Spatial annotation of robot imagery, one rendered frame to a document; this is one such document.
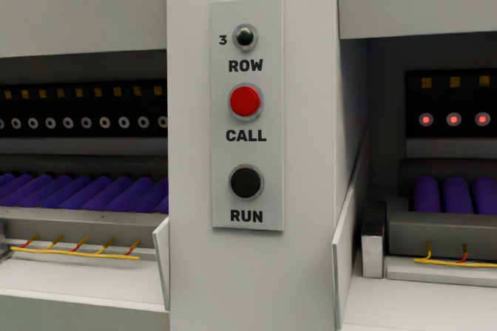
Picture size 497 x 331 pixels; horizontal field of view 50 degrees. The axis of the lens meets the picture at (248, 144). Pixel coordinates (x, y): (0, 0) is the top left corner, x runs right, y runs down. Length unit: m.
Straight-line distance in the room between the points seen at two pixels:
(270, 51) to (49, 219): 0.21
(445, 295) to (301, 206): 0.10
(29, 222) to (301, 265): 0.22
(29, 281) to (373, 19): 0.27
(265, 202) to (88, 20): 0.15
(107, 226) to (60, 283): 0.05
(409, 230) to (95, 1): 0.23
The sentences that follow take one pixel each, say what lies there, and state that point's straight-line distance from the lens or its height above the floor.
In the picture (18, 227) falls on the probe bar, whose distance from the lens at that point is 0.43.
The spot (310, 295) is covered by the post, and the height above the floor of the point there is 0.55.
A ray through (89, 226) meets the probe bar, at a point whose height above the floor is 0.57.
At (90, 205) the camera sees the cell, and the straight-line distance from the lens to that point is 0.43.
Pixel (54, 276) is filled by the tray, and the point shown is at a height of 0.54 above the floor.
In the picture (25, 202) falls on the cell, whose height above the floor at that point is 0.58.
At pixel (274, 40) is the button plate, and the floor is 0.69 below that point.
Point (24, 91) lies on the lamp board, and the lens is 0.57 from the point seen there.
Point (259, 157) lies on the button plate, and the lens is 0.28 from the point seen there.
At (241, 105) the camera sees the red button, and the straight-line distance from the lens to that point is 0.28.
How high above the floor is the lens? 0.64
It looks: 2 degrees down
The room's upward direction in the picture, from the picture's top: straight up
